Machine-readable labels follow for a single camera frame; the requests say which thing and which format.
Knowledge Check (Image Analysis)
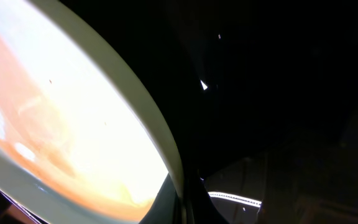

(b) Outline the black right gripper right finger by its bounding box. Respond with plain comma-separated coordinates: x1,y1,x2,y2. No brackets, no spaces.
185,174,228,224

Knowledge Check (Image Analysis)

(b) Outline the round black serving tray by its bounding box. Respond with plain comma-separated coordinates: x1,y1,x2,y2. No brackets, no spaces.
65,1,358,223

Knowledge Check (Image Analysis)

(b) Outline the light blue plate top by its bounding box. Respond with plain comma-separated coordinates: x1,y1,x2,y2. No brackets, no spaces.
0,1,183,223

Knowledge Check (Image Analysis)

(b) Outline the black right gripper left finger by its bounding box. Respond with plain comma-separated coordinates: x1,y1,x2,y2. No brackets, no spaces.
139,174,185,224

